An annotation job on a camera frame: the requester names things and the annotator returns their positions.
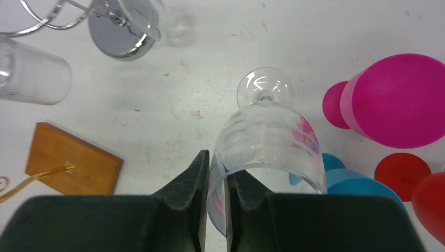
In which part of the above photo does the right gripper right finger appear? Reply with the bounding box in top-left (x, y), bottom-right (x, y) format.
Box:
top-left (225, 171), bottom-right (424, 251)

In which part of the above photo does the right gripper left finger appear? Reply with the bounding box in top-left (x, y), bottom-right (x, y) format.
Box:
top-left (1, 150), bottom-right (210, 251)

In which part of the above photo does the blue wine glass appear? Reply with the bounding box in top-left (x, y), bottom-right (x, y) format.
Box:
top-left (322, 153), bottom-right (405, 207)

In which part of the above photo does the red wine glass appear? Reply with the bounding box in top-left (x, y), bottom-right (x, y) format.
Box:
top-left (374, 153), bottom-right (444, 244)

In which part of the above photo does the pink wine glass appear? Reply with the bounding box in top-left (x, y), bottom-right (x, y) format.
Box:
top-left (322, 54), bottom-right (444, 149)

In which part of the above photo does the wooden rack base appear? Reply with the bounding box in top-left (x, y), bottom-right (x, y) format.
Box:
top-left (25, 122), bottom-right (124, 195)

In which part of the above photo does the clear patterned glass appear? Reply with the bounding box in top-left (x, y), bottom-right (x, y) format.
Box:
top-left (1, 36), bottom-right (72, 106)

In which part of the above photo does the clear champagne flute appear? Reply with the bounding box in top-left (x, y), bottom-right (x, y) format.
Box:
top-left (152, 1), bottom-right (196, 48)

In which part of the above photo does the silver wire glass rack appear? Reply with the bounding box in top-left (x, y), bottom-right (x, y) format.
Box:
top-left (1, 1), bottom-right (161, 61)

